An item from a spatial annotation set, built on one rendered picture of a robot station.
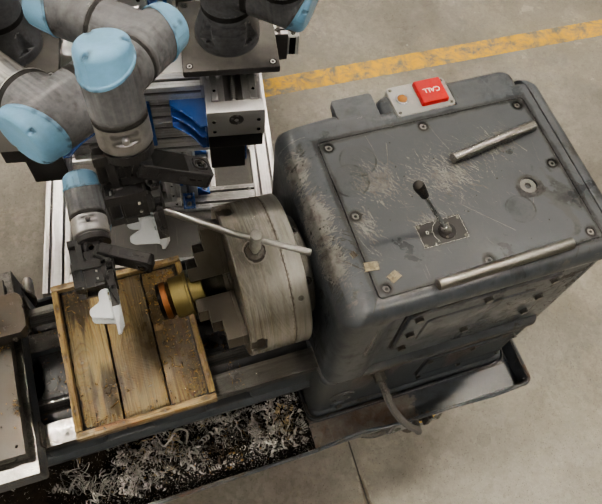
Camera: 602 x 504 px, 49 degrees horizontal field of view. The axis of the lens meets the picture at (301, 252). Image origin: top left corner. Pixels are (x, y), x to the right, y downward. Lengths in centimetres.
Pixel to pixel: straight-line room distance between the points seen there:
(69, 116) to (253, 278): 42
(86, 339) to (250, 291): 49
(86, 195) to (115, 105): 57
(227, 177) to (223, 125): 96
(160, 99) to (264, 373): 71
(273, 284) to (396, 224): 26
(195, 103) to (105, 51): 85
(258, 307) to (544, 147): 67
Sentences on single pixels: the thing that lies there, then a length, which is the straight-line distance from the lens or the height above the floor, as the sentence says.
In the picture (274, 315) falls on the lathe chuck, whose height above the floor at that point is 117.
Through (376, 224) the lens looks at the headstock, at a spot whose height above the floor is 125.
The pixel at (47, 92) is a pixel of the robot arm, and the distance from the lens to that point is 117.
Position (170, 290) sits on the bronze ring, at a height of 112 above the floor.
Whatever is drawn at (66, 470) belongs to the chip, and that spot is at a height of 54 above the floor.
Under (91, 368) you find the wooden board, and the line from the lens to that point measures 153.
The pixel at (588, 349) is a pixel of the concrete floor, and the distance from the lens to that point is 275.
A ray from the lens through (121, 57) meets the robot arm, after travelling 84.
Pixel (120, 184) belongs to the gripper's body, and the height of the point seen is 151.
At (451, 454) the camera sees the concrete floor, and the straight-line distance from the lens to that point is 244.
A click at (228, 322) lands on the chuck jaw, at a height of 111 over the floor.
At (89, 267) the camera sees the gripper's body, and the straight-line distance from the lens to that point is 135.
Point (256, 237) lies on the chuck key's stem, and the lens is 112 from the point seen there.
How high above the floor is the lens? 231
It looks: 63 degrees down
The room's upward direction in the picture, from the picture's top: 9 degrees clockwise
